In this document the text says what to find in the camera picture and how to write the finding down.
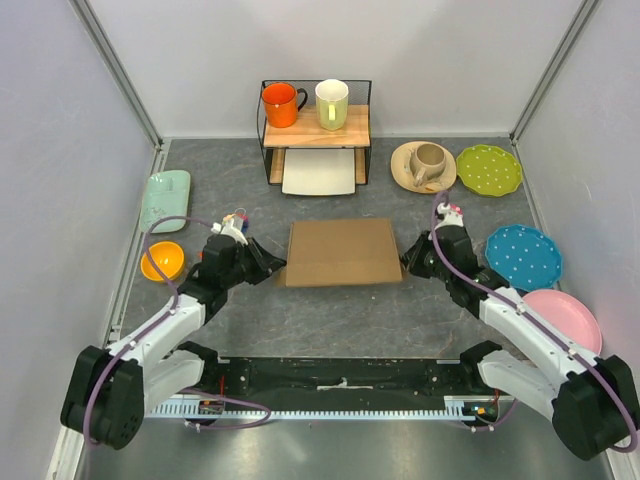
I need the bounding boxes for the orange bowl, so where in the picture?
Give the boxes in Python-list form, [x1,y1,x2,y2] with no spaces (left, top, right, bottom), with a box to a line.
[140,241,186,283]

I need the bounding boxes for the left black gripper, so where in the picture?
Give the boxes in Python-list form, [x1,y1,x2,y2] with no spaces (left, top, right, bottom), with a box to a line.
[223,237,288,289]

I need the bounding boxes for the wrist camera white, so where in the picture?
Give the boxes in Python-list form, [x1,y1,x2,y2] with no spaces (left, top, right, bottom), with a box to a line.
[435,202,464,229]
[211,218,248,245]

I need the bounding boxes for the orange mug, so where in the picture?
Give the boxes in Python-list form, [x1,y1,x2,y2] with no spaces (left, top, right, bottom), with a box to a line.
[261,82,308,128]

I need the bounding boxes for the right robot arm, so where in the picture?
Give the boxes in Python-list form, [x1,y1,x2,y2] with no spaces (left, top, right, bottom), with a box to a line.
[401,225,639,460]

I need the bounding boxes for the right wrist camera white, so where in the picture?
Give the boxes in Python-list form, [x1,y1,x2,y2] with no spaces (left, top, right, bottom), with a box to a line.
[435,202,464,229]

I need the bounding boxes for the black wire shelf rack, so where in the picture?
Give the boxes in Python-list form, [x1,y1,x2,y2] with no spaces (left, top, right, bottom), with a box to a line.
[256,79,372,186]

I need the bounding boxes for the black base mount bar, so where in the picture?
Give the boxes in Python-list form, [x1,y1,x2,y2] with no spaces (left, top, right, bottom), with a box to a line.
[196,357,494,410]

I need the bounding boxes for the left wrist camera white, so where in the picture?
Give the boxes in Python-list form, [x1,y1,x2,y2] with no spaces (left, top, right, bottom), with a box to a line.
[211,218,248,245]

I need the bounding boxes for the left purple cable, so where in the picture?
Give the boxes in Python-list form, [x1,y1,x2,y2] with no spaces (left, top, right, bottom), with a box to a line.
[85,214,216,446]

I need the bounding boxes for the green dotted plate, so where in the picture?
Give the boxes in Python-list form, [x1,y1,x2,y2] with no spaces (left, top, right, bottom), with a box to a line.
[456,144,523,197]

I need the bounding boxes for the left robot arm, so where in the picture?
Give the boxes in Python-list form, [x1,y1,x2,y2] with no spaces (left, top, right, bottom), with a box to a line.
[60,234,286,450]

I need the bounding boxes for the blue dotted plate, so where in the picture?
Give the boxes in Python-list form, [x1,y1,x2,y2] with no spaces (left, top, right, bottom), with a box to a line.
[485,224,563,292]

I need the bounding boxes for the white cable duct rail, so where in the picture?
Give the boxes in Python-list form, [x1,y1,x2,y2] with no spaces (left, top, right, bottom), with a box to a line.
[146,395,499,422]

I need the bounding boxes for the light green mug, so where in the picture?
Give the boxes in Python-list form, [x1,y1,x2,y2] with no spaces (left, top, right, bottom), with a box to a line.
[315,79,349,131]

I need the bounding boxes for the beige ceramic cup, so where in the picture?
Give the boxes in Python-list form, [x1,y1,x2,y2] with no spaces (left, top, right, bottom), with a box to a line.
[409,143,446,187]

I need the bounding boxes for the white square plate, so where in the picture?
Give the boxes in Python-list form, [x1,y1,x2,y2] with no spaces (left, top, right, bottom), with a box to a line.
[282,148,356,196]

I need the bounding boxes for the rainbow flower toy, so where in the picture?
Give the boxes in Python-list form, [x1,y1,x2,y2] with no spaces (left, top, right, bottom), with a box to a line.
[223,207,249,233]

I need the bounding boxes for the brown cardboard paper box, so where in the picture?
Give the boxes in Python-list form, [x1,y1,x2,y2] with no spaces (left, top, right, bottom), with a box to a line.
[276,218,403,288]

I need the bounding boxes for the mint green tray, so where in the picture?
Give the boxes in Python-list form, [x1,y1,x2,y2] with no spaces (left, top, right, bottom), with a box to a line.
[139,170,191,234]

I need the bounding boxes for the beige saucer plate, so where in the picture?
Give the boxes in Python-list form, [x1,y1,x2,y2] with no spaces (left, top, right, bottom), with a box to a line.
[390,141,457,194]

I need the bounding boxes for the pink plate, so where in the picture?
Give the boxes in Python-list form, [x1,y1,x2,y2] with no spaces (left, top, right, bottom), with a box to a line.
[523,289,603,354]

